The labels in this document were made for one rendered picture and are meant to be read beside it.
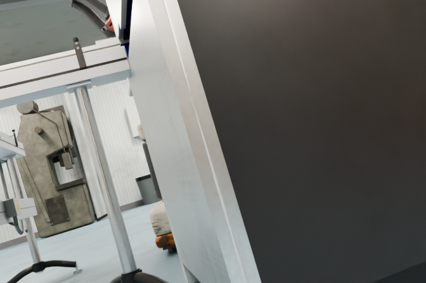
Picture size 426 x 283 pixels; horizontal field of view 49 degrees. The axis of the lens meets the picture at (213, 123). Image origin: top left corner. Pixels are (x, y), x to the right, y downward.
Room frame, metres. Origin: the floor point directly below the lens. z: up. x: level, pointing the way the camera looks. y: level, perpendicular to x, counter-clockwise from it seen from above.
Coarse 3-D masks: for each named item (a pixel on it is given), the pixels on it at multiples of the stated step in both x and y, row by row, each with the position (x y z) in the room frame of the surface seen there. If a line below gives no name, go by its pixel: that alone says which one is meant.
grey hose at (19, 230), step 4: (0, 160) 2.81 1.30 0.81; (0, 164) 2.80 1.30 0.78; (0, 168) 2.80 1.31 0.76; (8, 168) 3.12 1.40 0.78; (0, 172) 2.80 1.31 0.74; (8, 172) 3.13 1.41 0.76; (4, 180) 2.80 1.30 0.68; (4, 184) 2.80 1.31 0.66; (12, 184) 3.12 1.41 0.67; (4, 188) 2.80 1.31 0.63; (4, 192) 2.80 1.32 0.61; (8, 196) 2.80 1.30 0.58; (20, 220) 3.06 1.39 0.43; (20, 224) 3.04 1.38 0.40; (16, 228) 2.87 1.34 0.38; (20, 228) 3.02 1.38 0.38; (20, 232) 2.92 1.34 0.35
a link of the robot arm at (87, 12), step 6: (72, 6) 2.64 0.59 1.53; (78, 6) 2.60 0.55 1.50; (84, 6) 2.61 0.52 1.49; (84, 12) 2.61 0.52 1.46; (90, 12) 2.61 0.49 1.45; (90, 18) 2.61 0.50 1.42; (96, 18) 2.61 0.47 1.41; (96, 24) 2.61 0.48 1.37; (102, 24) 2.62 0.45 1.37; (108, 30) 2.62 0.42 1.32; (108, 36) 2.61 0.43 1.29; (114, 36) 2.66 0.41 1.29
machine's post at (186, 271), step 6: (108, 6) 1.87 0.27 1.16; (120, 42) 1.86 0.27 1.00; (126, 42) 1.86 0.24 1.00; (132, 90) 1.86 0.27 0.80; (138, 114) 1.91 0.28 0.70; (144, 132) 1.88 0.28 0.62; (150, 156) 1.91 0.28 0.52; (156, 174) 1.89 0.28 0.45; (162, 198) 1.90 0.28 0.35; (168, 216) 1.88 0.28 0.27; (174, 240) 1.91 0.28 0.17; (180, 258) 1.88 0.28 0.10; (186, 270) 1.86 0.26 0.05; (186, 276) 1.86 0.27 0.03; (192, 276) 1.86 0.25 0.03; (192, 282) 1.86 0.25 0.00
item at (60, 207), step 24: (24, 120) 8.34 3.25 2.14; (48, 120) 8.42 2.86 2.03; (24, 144) 8.32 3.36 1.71; (48, 144) 8.39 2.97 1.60; (72, 144) 9.26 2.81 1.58; (24, 168) 8.27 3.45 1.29; (48, 168) 8.37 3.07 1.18; (48, 192) 8.35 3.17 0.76; (72, 192) 8.43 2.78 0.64; (48, 216) 8.31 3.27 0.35; (72, 216) 8.41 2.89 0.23
